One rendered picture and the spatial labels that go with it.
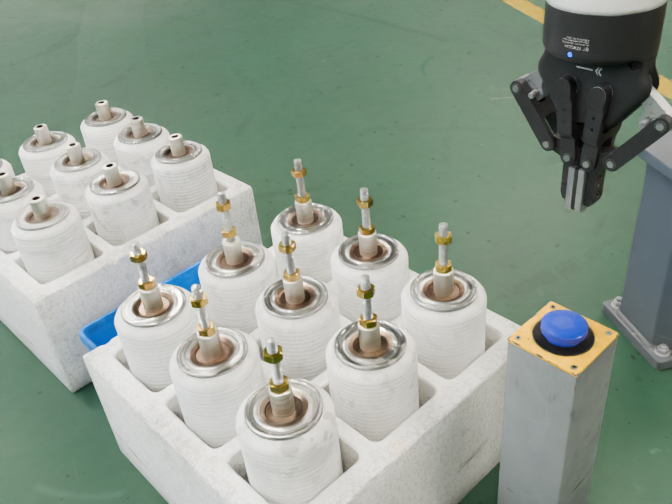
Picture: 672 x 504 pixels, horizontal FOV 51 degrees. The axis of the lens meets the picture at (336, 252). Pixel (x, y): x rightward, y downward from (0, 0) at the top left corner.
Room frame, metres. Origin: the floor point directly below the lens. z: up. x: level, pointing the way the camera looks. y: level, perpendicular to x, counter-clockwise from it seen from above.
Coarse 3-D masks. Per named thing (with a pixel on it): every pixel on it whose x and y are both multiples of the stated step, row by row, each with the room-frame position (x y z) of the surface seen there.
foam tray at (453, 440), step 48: (96, 384) 0.65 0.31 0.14; (432, 384) 0.55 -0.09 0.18; (480, 384) 0.54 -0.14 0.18; (144, 432) 0.56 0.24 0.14; (192, 432) 0.52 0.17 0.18; (432, 432) 0.49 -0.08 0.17; (480, 432) 0.54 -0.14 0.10; (192, 480) 0.48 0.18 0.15; (240, 480) 0.45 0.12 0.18; (336, 480) 0.44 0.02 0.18; (384, 480) 0.44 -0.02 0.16; (432, 480) 0.49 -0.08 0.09; (480, 480) 0.55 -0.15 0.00
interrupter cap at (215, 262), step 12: (216, 252) 0.74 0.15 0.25; (252, 252) 0.74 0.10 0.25; (264, 252) 0.73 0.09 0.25; (216, 264) 0.72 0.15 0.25; (228, 264) 0.72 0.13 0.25; (240, 264) 0.72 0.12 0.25; (252, 264) 0.71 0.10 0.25; (216, 276) 0.70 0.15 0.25; (228, 276) 0.69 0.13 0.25; (240, 276) 0.69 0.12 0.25
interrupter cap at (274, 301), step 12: (276, 288) 0.66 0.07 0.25; (312, 288) 0.65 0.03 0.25; (324, 288) 0.64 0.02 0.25; (264, 300) 0.63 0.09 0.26; (276, 300) 0.63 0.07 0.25; (312, 300) 0.63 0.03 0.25; (324, 300) 0.62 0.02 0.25; (276, 312) 0.61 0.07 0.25; (288, 312) 0.61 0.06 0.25; (300, 312) 0.61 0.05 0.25; (312, 312) 0.61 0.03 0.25
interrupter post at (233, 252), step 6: (222, 240) 0.73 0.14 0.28; (228, 246) 0.72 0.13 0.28; (234, 246) 0.72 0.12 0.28; (240, 246) 0.72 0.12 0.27; (228, 252) 0.72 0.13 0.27; (234, 252) 0.72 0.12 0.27; (240, 252) 0.72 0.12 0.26; (228, 258) 0.72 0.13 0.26; (234, 258) 0.72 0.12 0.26; (240, 258) 0.72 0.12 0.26; (234, 264) 0.72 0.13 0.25
